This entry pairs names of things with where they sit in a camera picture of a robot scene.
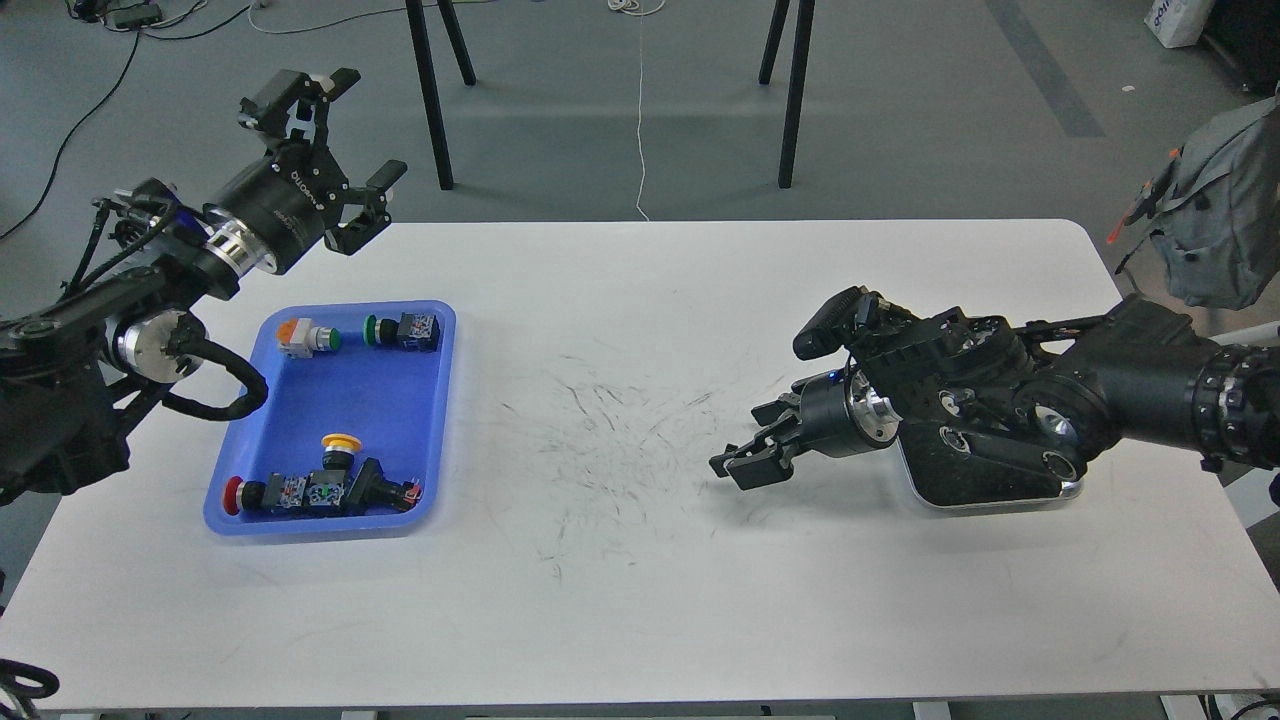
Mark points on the blue plastic tray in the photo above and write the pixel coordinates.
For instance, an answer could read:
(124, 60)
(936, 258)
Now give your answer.
(393, 399)

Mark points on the grey backpack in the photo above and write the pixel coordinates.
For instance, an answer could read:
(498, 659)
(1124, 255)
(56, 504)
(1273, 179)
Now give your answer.
(1212, 210)

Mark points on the red push button switch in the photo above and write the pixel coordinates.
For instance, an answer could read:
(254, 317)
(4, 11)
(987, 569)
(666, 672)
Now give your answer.
(279, 495)

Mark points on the orange push button switch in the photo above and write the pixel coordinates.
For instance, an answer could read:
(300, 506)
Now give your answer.
(302, 337)

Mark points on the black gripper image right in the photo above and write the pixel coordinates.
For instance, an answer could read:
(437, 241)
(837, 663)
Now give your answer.
(833, 422)

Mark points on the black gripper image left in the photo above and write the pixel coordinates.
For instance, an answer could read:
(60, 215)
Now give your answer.
(297, 193)

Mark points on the silver metal tray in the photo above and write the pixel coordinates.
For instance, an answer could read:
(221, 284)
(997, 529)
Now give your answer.
(948, 481)

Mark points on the black power strip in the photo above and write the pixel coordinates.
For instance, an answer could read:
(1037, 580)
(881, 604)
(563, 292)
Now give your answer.
(133, 17)

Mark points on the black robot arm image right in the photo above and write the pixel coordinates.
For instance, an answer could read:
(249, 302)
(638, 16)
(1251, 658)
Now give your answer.
(986, 413)

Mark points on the black table leg right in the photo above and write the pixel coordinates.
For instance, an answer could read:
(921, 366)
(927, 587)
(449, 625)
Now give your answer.
(806, 11)

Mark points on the yellow mushroom push button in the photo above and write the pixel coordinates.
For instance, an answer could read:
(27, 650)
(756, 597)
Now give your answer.
(339, 452)

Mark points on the white cardboard box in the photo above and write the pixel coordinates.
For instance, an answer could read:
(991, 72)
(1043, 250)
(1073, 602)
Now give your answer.
(1178, 23)

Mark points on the black switch with red wires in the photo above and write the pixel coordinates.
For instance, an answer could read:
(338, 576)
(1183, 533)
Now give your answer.
(368, 490)

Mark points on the green push button switch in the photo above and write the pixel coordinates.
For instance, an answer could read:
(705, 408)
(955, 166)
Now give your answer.
(419, 332)

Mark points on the black table leg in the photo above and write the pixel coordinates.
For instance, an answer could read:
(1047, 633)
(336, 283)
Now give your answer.
(806, 11)
(425, 68)

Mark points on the black table leg left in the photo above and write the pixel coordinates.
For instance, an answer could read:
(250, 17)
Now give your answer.
(425, 68)

